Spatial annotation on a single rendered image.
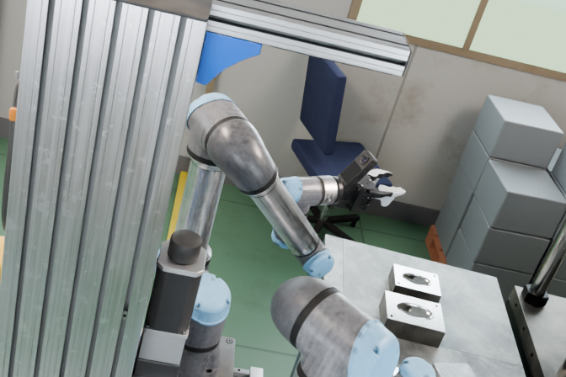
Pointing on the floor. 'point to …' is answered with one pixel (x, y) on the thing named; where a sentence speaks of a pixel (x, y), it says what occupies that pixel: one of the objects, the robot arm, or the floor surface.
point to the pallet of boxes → (505, 198)
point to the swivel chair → (326, 137)
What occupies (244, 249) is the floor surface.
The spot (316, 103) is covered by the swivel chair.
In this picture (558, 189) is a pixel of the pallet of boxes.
